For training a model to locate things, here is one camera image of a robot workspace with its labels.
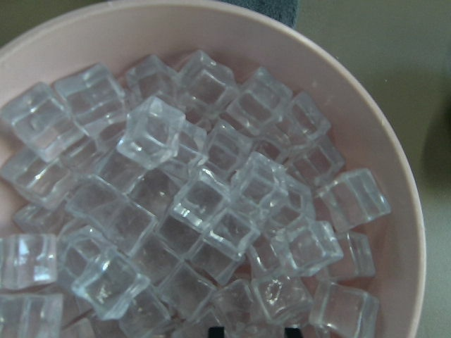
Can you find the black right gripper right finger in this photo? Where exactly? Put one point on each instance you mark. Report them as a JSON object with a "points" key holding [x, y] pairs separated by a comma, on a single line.
{"points": [[290, 332]]}

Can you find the pink bowl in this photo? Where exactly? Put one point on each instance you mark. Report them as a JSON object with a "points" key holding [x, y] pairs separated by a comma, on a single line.
{"points": [[118, 33]]}

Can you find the pile of clear ice cubes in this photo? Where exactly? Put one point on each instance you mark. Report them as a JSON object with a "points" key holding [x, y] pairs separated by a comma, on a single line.
{"points": [[179, 200]]}

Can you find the grey folded cloth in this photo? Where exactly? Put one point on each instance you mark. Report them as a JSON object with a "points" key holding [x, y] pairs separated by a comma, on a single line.
{"points": [[284, 11]]}

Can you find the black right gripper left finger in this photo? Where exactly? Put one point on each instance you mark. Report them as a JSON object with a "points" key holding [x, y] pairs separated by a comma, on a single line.
{"points": [[216, 332]]}

